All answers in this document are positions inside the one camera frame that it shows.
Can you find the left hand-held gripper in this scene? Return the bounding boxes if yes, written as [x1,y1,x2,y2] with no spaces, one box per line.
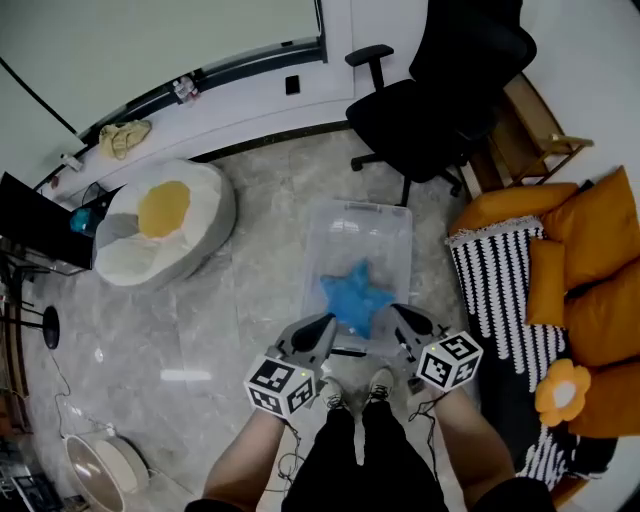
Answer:
[242,313,340,421]

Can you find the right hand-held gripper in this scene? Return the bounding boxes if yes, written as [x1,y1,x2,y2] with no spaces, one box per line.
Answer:
[389,303,486,392]

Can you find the blue star pillow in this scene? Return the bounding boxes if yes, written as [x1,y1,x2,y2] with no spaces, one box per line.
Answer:
[319,258,397,342]

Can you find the clear plastic storage bin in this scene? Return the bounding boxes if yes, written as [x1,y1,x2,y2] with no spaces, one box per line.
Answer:
[298,198,415,359]

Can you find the orange flower pillow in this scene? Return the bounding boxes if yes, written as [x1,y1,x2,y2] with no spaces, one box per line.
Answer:
[534,358,593,428]

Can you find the person's left forearm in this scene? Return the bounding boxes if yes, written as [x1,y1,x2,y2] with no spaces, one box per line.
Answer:
[201,409,292,502]

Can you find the person's right forearm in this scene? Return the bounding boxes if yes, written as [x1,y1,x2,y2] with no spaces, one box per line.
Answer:
[431,386,517,494]

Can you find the person's left shoe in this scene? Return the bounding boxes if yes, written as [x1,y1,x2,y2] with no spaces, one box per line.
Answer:
[320,376,350,411]

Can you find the person's shoe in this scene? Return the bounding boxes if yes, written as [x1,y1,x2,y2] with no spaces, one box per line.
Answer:
[365,368,397,404]
[320,376,350,411]

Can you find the person's right shoe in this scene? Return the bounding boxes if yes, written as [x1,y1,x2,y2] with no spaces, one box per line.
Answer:
[365,368,397,404]

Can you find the orange sofa with striped blanket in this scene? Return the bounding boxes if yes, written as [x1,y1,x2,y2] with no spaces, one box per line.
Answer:
[444,214,619,494]

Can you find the person's black trousers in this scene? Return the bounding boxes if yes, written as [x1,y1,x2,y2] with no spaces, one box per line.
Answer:
[281,396,449,512]

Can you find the small orange sofa pillow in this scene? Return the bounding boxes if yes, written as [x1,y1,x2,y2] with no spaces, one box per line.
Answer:
[526,236,569,329]

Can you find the large orange sofa pillow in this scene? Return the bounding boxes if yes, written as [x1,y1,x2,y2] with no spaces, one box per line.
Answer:
[566,361,640,439]
[561,259,640,369]
[541,166,640,292]

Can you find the person's black shirt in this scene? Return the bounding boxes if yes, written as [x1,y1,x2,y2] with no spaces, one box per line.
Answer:
[184,474,557,512]

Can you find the black office chair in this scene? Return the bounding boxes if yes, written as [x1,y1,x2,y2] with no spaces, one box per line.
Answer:
[344,0,539,207]

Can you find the egg shaped bean bag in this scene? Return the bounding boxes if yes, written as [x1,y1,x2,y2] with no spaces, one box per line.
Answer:
[91,158,238,292]

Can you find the wooden side table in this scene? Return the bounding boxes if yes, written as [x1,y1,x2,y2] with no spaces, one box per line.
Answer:
[459,74,597,199]

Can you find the teal bag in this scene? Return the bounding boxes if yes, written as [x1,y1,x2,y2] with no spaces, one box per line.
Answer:
[69,207,98,238]

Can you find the black round base stand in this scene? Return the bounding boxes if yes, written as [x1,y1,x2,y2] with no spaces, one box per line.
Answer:
[0,304,62,352]

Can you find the yellow cloth bag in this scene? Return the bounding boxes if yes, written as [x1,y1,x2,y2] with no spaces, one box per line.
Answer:
[97,118,153,162]

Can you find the black flat panel screen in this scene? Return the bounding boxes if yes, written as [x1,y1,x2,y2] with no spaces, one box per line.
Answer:
[0,170,97,272]

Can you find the right hand-held gripper cable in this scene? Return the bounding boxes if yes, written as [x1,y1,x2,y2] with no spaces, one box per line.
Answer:
[406,389,449,482]

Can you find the hand-held gripper cable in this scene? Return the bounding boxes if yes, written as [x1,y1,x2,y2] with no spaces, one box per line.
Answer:
[406,389,449,482]
[276,419,304,492]

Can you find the left hand-held gripper cable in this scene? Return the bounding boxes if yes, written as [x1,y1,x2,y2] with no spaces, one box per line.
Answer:
[276,419,304,492]

